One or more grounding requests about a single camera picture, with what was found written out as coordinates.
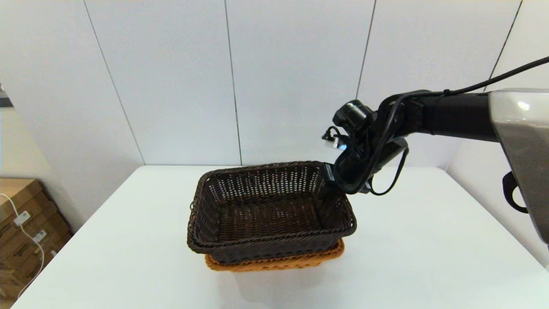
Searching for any white cable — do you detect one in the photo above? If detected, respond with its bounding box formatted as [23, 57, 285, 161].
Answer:
[0, 194, 45, 297]

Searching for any dark grey wall ledge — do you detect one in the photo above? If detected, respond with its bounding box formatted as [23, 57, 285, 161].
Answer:
[0, 82, 15, 109]

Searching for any dark brown wicker basket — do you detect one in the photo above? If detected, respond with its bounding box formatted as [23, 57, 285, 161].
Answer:
[187, 161, 357, 264]

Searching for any orange wicker basket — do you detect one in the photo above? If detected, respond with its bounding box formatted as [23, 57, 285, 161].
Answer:
[205, 239, 345, 272]

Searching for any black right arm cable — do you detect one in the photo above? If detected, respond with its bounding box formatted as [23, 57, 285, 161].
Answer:
[322, 56, 549, 197]

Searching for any brown cardboard box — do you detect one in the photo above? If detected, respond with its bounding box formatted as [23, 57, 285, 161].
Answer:
[0, 179, 58, 241]
[0, 215, 73, 303]

